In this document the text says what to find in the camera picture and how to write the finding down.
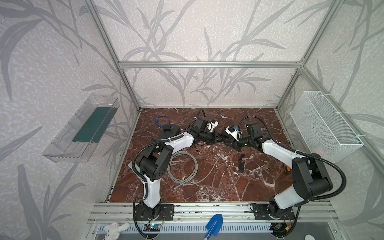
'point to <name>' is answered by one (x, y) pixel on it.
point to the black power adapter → (241, 167)
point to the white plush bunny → (113, 230)
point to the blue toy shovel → (214, 225)
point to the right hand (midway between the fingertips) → (226, 137)
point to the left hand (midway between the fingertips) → (226, 136)
